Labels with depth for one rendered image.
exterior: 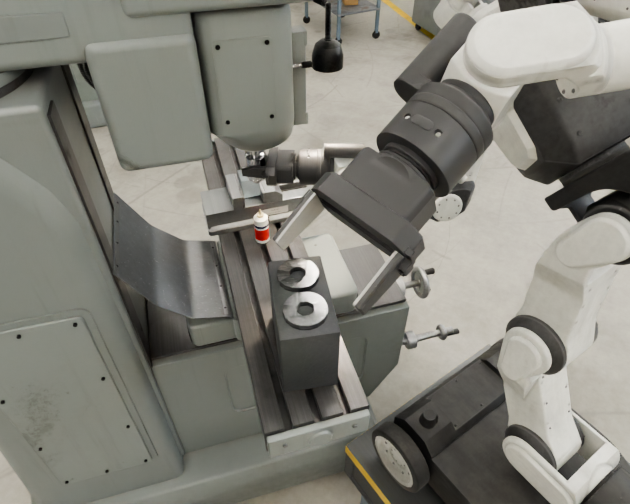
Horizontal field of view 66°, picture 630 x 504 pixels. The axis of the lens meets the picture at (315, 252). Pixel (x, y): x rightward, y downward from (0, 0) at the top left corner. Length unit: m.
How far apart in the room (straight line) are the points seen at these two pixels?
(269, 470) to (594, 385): 1.47
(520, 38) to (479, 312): 2.19
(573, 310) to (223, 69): 0.82
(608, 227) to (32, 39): 0.98
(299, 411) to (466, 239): 2.10
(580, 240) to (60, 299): 1.04
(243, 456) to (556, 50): 1.64
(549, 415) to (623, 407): 1.21
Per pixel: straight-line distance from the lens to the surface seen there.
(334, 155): 1.16
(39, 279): 1.16
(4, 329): 1.27
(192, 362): 1.47
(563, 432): 1.42
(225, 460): 1.88
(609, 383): 2.59
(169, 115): 1.00
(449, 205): 1.25
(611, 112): 0.92
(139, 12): 0.94
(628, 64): 0.56
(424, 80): 0.50
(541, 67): 0.49
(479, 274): 2.80
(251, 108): 1.04
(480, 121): 0.47
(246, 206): 1.43
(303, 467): 1.91
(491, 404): 1.60
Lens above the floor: 1.90
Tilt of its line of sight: 43 degrees down
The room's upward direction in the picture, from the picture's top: straight up
